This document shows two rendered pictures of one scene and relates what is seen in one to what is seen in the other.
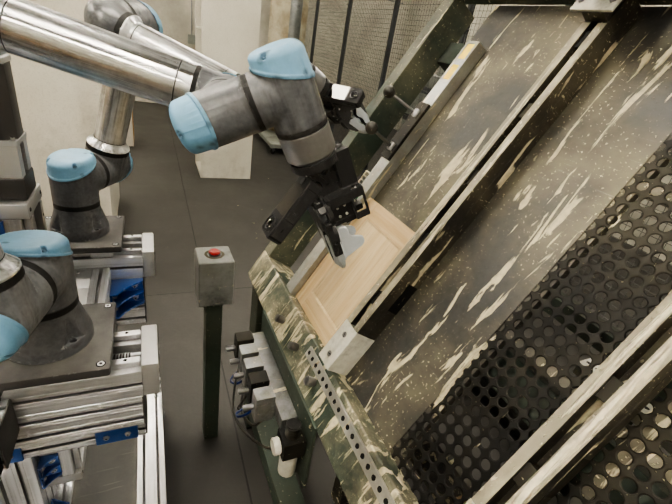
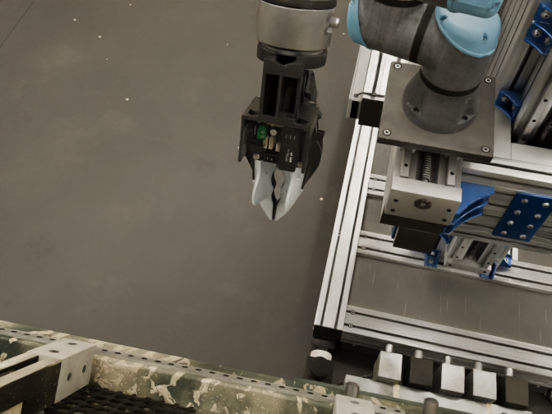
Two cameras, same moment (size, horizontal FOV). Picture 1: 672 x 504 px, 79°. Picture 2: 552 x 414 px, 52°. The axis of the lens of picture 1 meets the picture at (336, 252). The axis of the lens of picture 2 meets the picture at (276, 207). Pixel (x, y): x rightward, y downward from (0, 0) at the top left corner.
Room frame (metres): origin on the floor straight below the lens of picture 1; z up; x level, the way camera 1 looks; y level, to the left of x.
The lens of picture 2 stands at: (0.87, -0.29, 1.89)
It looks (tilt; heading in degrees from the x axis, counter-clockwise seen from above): 57 degrees down; 130
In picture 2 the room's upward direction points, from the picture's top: straight up
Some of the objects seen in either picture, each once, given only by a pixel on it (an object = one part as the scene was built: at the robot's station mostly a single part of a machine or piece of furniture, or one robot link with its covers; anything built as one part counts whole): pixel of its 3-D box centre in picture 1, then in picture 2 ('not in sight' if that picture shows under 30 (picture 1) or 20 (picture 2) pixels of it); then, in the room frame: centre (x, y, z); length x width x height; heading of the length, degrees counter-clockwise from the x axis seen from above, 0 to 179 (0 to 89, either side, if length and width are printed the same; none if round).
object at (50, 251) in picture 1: (33, 269); (457, 39); (0.60, 0.53, 1.20); 0.13 x 0.12 x 0.14; 14
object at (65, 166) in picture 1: (75, 176); not in sight; (1.05, 0.76, 1.20); 0.13 x 0.12 x 0.14; 177
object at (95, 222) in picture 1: (78, 215); not in sight; (1.05, 0.76, 1.09); 0.15 x 0.15 x 0.10
